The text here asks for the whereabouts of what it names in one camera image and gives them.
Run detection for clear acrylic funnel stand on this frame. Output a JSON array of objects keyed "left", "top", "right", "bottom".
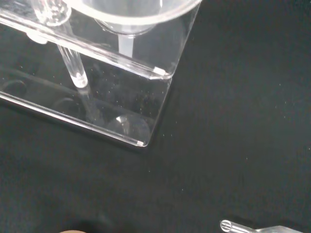
[{"left": 0, "top": 0, "right": 199, "bottom": 154}]

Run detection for clear glass weighing funnel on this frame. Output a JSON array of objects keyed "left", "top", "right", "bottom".
[{"left": 219, "top": 219, "right": 293, "bottom": 233}]

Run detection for black bench cloth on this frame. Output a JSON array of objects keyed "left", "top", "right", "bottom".
[{"left": 0, "top": 0, "right": 311, "bottom": 233}]

